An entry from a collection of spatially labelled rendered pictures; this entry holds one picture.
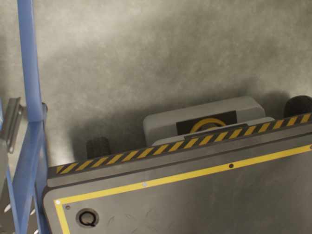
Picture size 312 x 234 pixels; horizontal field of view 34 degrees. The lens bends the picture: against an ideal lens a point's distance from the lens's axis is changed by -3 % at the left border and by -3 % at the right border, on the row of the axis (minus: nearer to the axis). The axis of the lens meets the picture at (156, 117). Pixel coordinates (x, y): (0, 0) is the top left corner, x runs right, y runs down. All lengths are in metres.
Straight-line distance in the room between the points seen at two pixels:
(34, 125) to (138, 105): 0.28
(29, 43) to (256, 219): 0.56
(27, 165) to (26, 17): 0.31
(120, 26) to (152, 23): 0.07
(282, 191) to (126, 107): 0.43
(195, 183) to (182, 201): 0.04
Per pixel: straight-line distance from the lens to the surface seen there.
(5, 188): 0.62
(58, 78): 1.19
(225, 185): 0.96
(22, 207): 0.75
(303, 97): 1.21
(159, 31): 1.18
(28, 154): 0.92
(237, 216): 1.00
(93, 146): 1.12
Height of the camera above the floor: 1.15
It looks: 69 degrees down
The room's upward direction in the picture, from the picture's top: 158 degrees clockwise
